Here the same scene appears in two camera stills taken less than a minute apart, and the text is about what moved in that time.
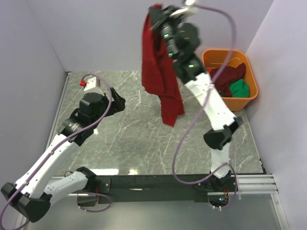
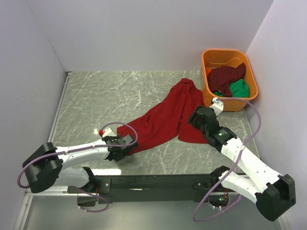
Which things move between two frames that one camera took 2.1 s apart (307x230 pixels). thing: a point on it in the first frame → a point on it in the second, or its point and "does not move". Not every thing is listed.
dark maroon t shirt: x=228 y=75 does not move
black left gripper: x=116 y=105 → x=124 y=154
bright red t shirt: x=158 y=73 → x=171 y=119
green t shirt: x=240 y=89 does not move
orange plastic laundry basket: x=235 y=77 does not move
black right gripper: x=159 y=17 → x=194 y=123
